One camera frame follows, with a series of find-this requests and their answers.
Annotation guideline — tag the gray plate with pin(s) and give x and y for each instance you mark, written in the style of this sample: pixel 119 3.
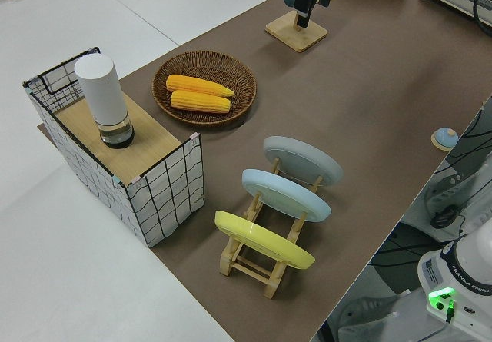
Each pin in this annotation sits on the gray plate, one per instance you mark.
pixel 303 159

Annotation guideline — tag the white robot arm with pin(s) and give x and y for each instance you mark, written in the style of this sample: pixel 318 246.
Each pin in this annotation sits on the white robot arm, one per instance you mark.
pixel 461 280

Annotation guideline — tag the light blue plate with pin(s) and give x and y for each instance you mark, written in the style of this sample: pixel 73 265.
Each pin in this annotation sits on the light blue plate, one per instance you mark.
pixel 284 196

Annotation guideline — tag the yellow plate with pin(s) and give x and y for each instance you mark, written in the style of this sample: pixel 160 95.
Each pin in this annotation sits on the yellow plate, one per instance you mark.
pixel 261 242

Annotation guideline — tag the low wooden plate rack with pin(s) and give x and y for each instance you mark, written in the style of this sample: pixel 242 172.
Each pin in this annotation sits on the low wooden plate rack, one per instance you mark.
pixel 253 271

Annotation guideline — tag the wooden mug tree stand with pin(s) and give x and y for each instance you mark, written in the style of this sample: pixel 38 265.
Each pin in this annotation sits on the wooden mug tree stand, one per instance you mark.
pixel 296 36

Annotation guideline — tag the round wicker basket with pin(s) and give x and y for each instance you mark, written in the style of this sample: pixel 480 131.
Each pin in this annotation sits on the round wicker basket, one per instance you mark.
pixel 238 73

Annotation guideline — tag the brown table mat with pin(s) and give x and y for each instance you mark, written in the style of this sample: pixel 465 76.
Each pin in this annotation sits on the brown table mat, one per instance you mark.
pixel 346 100

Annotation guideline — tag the yellow corn cob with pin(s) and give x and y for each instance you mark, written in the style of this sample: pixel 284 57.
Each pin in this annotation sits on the yellow corn cob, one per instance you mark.
pixel 200 101
pixel 196 84

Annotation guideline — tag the small blue cup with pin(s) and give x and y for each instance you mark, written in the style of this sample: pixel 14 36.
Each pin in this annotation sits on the small blue cup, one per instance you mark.
pixel 444 137

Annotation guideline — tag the wooden board basket lid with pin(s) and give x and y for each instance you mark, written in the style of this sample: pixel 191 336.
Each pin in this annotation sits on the wooden board basket lid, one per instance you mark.
pixel 150 138

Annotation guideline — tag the white cylinder bottle clear base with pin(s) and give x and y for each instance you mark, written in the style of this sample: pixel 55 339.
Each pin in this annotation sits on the white cylinder bottle clear base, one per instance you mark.
pixel 102 96

